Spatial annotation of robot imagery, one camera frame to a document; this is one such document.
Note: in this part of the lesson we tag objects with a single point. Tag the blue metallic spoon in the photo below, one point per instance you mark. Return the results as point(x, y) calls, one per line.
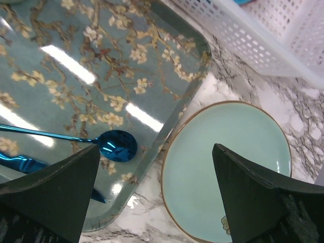
point(116, 145)

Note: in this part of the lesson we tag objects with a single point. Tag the light green ceramic cup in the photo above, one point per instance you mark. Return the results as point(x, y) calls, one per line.
point(10, 1)

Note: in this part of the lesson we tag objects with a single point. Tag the pale aqua brown-rimmed plate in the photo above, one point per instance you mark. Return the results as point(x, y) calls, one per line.
point(188, 180)

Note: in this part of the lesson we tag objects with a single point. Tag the white perforated plastic bin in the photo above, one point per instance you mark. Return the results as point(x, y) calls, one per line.
point(275, 38)

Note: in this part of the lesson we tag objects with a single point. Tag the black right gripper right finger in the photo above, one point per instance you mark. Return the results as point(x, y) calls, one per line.
point(262, 205)

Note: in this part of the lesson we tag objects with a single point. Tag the blue polka dot plate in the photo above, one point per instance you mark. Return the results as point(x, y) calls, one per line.
point(242, 2)

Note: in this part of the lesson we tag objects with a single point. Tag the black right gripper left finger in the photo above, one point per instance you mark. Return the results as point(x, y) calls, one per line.
point(50, 205)

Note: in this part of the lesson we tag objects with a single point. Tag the blue metallic knife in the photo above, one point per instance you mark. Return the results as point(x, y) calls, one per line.
point(22, 163)

